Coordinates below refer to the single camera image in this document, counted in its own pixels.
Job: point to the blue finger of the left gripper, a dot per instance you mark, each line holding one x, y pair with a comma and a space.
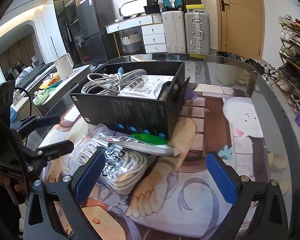
54, 151
31, 123

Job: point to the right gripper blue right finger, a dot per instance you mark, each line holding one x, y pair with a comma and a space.
224, 176

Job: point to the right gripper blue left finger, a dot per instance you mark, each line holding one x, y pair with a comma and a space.
87, 175

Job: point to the adidas white laces bag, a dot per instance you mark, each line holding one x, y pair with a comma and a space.
123, 167

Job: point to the white plush toy blue horn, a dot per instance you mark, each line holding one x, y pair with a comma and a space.
121, 71

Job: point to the white printed plastic pouch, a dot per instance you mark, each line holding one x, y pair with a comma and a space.
146, 86

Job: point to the person's left hand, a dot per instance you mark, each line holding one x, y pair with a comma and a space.
5, 181

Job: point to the grey side cabinet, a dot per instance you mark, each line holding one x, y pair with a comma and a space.
23, 107

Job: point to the anime print desk mat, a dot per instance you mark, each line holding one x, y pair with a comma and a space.
177, 198

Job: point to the white electric kettle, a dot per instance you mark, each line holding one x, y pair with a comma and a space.
64, 65

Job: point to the green white flat packet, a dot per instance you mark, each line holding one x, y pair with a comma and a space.
145, 143

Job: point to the black refrigerator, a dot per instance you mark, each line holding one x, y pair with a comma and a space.
93, 17

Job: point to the white trash bin black liner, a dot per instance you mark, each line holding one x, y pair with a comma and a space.
224, 73

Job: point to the wooden shoe rack with shoes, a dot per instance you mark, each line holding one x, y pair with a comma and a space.
287, 77

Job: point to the woven laundry basket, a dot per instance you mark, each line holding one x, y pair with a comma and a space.
131, 44

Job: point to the silver aluminium suitcase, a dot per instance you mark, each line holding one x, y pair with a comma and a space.
197, 30

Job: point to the oval vanity mirror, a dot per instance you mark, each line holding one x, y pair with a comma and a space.
133, 7

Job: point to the wooden door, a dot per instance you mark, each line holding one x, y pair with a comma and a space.
241, 27

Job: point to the white hard suitcase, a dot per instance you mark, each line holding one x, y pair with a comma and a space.
174, 28

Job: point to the black handbag on desk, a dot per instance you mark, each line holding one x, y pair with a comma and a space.
152, 7

